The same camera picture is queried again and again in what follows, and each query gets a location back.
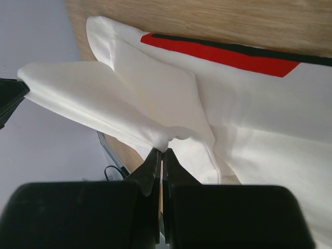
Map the white printed t-shirt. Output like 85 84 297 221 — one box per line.
18 16 331 248

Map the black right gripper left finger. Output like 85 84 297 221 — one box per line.
1 149 162 248

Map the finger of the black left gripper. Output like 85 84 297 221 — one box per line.
1 78 30 129

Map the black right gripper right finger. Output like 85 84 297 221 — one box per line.
162 149 316 248

